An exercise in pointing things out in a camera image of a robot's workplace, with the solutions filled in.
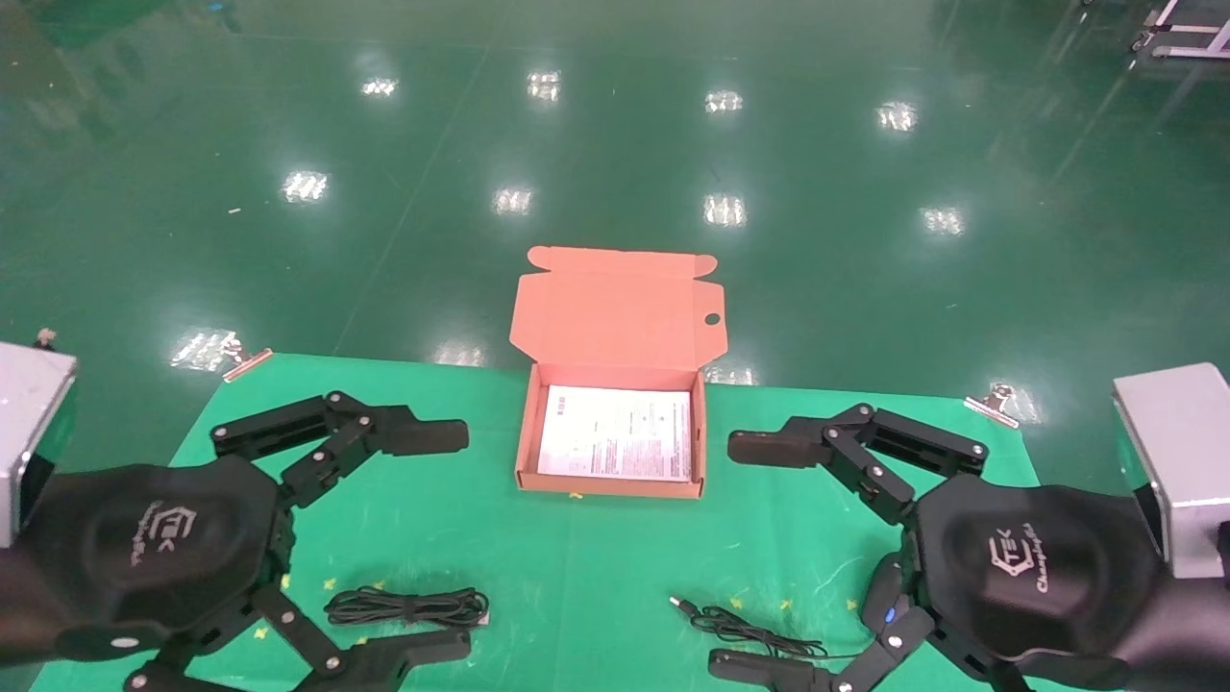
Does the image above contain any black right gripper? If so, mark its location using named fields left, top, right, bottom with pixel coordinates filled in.
left=903, top=473, right=1175, bottom=688

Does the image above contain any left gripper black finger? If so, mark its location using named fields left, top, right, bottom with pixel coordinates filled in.
left=211, top=391, right=470, bottom=509

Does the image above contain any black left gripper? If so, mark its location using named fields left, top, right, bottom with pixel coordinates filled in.
left=0, top=457, right=473, bottom=692

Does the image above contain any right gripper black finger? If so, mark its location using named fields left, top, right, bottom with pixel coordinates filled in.
left=727, top=404, right=989, bottom=525
left=708, top=577, right=1020, bottom=692

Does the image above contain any black data cable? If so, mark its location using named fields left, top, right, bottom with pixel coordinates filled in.
left=324, top=585, right=490, bottom=630

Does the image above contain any open orange cardboard box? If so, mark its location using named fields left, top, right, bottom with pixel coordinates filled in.
left=509, top=246, right=728, bottom=500

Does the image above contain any white printed instruction leaflet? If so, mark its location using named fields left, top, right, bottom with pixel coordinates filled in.
left=536, top=385, right=694, bottom=482

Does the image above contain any metal binder clip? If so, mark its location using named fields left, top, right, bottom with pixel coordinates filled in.
left=220, top=334, right=274, bottom=383
left=963, top=383, right=1021, bottom=429

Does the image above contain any green table cloth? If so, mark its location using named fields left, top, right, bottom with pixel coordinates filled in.
left=29, top=353, right=1125, bottom=692

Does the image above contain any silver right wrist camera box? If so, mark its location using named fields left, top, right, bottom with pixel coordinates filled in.
left=1113, top=362, right=1230, bottom=581

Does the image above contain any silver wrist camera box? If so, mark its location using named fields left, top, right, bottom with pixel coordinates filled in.
left=0, top=341, right=79, bottom=549
left=1113, top=362, right=1230, bottom=581

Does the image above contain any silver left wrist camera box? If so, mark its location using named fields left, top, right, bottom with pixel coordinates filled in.
left=0, top=341, right=79, bottom=549

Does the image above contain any white metal frame trolley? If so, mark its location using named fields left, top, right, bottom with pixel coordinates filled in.
left=1132, top=0, right=1230, bottom=61

